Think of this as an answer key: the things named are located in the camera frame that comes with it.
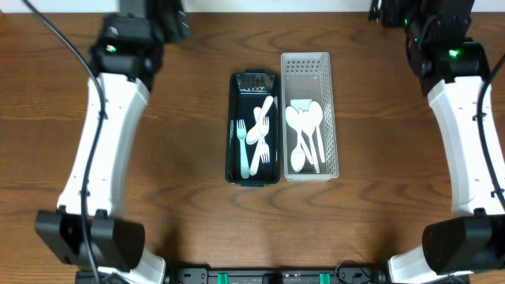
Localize white spoon thin handle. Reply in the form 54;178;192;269
288;112;306;172

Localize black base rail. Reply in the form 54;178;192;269
163;262;388;284

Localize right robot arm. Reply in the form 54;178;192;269
368;0;504;283

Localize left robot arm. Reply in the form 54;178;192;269
35;0;191;283

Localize white fork tines down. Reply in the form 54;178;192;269
253;106;270;163

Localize clear plastic basket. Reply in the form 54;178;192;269
281;52;339;181

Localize black plastic basket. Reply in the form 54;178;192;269
225;69;282;187

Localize white fork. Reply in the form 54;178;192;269
249;117;269;176
237;119;250;179

